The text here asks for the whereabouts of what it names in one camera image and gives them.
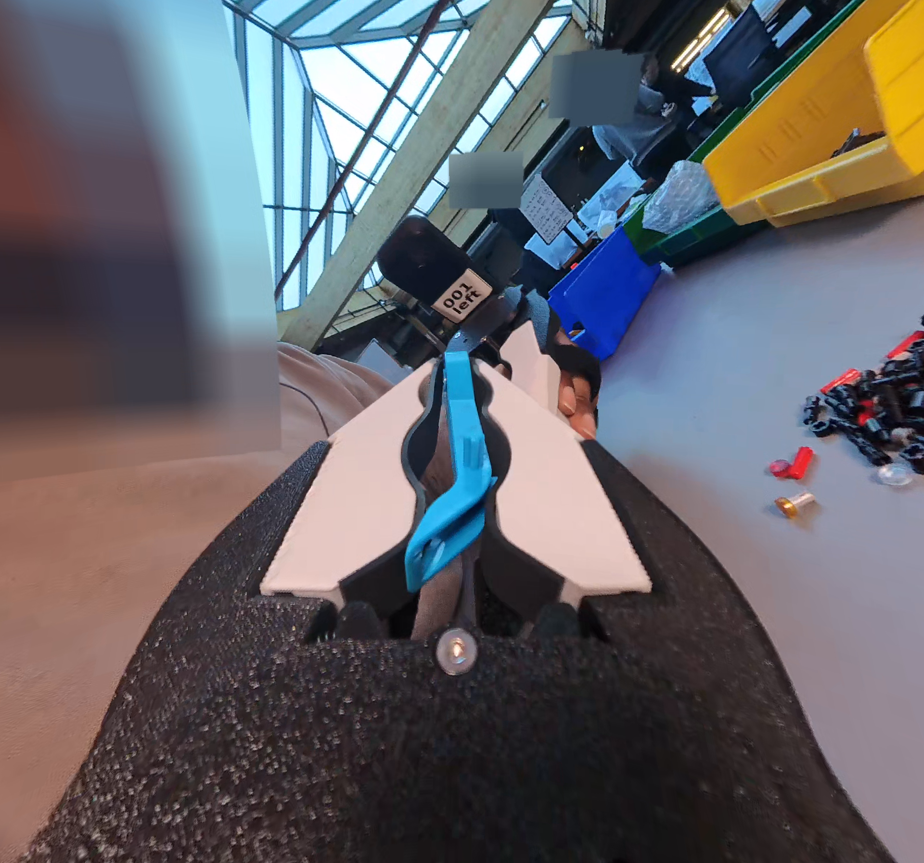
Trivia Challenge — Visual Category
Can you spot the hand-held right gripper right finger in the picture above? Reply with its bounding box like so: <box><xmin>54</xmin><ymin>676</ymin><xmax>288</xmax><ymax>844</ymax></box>
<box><xmin>473</xmin><ymin>361</ymin><xmax>654</xmax><ymax>639</ymax></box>

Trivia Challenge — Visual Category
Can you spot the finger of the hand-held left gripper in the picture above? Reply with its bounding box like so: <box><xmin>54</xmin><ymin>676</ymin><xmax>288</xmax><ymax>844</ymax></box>
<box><xmin>497</xmin><ymin>319</ymin><xmax>573</xmax><ymax>418</ymax></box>

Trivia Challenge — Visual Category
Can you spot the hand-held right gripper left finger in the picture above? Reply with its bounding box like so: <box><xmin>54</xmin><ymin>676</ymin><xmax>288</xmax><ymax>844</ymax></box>
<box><xmin>258</xmin><ymin>360</ymin><xmax>441</xmax><ymax>639</ymax></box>

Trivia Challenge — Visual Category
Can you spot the blue brick separator tool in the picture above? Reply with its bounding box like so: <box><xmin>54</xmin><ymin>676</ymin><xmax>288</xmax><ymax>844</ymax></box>
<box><xmin>404</xmin><ymin>351</ymin><xmax>499</xmax><ymax>593</ymax></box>

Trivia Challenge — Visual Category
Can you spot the blue plastic bin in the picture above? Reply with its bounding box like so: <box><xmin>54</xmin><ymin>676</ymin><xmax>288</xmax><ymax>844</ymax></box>
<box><xmin>546</xmin><ymin>224</ymin><xmax>663</xmax><ymax>362</ymax></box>

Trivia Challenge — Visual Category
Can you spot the pile of small connector pins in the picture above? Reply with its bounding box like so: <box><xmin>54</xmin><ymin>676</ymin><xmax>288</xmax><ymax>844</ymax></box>
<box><xmin>803</xmin><ymin>329</ymin><xmax>924</xmax><ymax>476</ymax></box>

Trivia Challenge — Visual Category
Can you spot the person's left hand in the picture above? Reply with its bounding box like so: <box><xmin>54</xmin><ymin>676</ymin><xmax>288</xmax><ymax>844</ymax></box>
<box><xmin>554</xmin><ymin>365</ymin><xmax>602</xmax><ymax>440</ymax></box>

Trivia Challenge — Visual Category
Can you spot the handwritten sign on stand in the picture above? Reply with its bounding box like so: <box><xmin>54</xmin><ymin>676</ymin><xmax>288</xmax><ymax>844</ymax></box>
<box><xmin>520</xmin><ymin>172</ymin><xmax>576</xmax><ymax>245</ymax></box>

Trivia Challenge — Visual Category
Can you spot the clear plastic storage box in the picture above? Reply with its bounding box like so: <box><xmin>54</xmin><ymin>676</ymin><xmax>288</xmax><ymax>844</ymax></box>
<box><xmin>576</xmin><ymin>162</ymin><xmax>645</xmax><ymax>227</ymax></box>

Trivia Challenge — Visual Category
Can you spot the green plastic bin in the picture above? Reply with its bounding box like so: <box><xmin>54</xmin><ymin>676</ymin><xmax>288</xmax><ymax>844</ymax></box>
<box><xmin>621</xmin><ymin>0</ymin><xmax>916</xmax><ymax>268</ymax></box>

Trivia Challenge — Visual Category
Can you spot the crumpled clear plastic bag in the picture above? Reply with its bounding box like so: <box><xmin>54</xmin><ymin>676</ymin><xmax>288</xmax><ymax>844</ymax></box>
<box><xmin>641</xmin><ymin>159</ymin><xmax>723</xmax><ymax>234</ymax></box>

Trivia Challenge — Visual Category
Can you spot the yellow plastic parts bin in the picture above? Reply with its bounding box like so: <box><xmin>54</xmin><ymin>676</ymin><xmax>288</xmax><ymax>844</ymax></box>
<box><xmin>702</xmin><ymin>0</ymin><xmax>924</xmax><ymax>229</ymax></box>

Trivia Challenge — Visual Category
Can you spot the black office chair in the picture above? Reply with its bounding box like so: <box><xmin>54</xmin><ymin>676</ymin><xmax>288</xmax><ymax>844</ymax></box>
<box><xmin>702</xmin><ymin>3</ymin><xmax>779</xmax><ymax>111</ymax></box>

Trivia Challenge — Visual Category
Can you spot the heap of black brick parts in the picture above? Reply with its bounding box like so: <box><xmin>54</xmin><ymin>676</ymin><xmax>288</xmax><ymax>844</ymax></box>
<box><xmin>830</xmin><ymin>128</ymin><xmax>886</xmax><ymax>159</ymax></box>

